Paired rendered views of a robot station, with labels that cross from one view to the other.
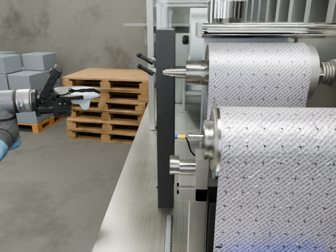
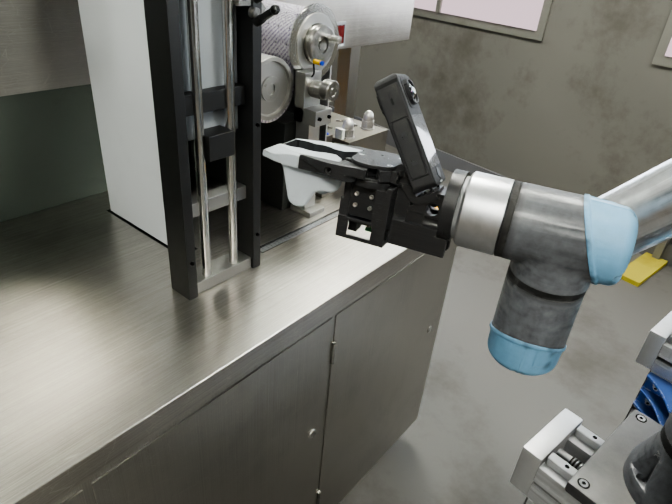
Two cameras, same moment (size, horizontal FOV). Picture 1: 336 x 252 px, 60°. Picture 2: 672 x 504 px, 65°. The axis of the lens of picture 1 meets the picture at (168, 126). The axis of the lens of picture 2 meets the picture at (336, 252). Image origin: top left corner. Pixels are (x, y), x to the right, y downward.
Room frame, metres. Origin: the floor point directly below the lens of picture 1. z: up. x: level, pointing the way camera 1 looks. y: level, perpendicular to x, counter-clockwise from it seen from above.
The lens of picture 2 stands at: (1.38, 0.61, 1.43)
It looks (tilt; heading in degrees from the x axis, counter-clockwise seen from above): 31 degrees down; 215
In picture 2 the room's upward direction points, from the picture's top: 5 degrees clockwise
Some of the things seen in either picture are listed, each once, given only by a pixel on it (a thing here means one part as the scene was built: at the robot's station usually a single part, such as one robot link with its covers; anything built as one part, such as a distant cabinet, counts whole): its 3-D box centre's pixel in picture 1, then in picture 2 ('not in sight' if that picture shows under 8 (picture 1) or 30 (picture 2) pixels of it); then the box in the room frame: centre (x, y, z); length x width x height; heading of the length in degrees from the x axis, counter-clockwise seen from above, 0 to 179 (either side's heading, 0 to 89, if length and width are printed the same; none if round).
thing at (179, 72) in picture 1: (174, 72); not in sight; (0.76, -0.02, 1.34); 0.06 x 0.03 x 0.03; 88
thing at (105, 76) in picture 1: (116, 103); not in sight; (3.80, 0.69, 0.41); 1.15 x 0.79 x 0.82; 78
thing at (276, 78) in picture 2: not in sight; (227, 75); (0.62, -0.22, 1.18); 0.26 x 0.12 x 0.12; 88
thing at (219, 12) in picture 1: (225, 10); not in sight; (1.22, -0.22, 1.50); 0.14 x 0.14 x 0.06
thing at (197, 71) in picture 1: (197, 72); not in sight; (0.76, -0.08, 1.34); 0.06 x 0.06 x 0.06; 88
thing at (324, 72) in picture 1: (320, 73); not in sight; (0.75, -0.39, 1.34); 0.07 x 0.07 x 0.07; 88
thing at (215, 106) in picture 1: (214, 139); (314, 43); (0.51, -0.09, 1.25); 0.15 x 0.01 x 0.15; 178
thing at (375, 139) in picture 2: not in sight; (307, 126); (0.32, -0.25, 1.00); 0.40 x 0.16 x 0.06; 88
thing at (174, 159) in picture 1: (174, 164); (329, 90); (0.55, -0.01, 1.18); 0.04 x 0.02 x 0.04; 178
